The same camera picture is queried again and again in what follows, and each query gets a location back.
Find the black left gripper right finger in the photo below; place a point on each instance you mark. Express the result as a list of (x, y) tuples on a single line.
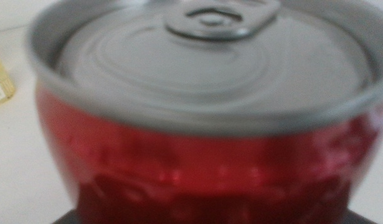
[(356, 219)]

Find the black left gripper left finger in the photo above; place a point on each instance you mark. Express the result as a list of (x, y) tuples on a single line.
[(71, 219)]

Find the yellow liquid bottle white cap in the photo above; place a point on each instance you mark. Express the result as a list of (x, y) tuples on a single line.
[(1, 84)]

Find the red drink can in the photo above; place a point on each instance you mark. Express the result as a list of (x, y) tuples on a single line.
[(210, 155)]

